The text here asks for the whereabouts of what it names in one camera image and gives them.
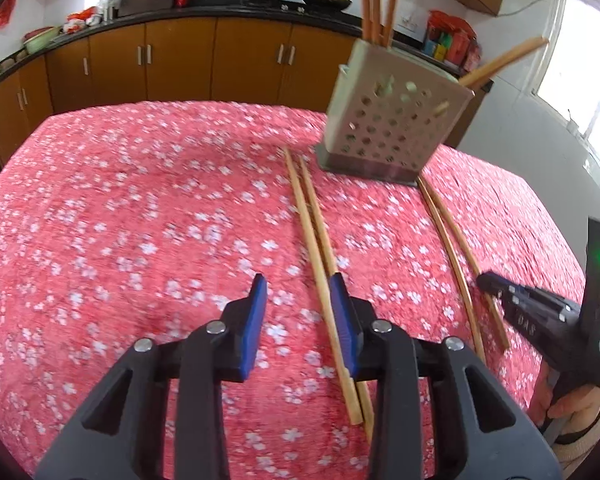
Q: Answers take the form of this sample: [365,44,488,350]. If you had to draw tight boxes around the black kitchen countertop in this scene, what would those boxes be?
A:
[0,0,461,96]

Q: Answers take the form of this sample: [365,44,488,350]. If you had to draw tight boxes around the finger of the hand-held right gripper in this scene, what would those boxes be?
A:
[489,285,523,315]
[478,270,526,297]

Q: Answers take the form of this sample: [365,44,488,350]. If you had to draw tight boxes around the red floral tablecloth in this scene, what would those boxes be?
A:
[0,101,588,480]

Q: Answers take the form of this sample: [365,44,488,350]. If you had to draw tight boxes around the green basin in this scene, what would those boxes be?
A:
[22,26,61,55]

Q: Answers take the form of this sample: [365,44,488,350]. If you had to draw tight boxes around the wooden base cabinets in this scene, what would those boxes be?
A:
[0,16,481,171]

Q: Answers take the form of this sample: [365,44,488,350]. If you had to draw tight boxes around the red and white plastic bag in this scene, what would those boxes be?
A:
[62,6,101,33]

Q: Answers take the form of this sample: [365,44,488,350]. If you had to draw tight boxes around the person's right hand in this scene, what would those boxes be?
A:
[529,361,600,444]

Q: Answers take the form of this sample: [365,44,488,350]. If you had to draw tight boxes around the pale green perforated utensil holder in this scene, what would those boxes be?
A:
[314,39,493,187]

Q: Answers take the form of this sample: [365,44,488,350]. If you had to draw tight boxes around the black gas stove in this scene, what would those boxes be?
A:
[240,0,351,13]

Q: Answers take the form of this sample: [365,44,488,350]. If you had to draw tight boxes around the red plastic bag over condiments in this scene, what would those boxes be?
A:
[427,9,478,36]

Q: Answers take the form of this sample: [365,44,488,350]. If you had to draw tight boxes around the person's right forearm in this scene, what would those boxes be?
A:
[550,387,600,480]

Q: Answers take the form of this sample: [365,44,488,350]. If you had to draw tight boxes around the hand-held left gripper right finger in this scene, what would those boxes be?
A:
[329,272,563,480]

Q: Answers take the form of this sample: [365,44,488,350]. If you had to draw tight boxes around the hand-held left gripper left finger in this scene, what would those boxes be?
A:
[35,273,269,480]

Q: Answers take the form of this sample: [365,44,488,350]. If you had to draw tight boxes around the large window with white frame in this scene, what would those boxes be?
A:
[532,0,600,161]

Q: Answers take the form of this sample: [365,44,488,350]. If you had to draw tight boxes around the group of condiment bottles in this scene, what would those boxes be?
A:
[422,17,483,73]

